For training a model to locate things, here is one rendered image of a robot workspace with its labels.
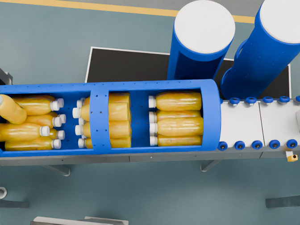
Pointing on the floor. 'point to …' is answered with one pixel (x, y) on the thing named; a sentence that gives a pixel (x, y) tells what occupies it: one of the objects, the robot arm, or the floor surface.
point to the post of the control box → (14, 204)
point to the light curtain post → (283, 202)
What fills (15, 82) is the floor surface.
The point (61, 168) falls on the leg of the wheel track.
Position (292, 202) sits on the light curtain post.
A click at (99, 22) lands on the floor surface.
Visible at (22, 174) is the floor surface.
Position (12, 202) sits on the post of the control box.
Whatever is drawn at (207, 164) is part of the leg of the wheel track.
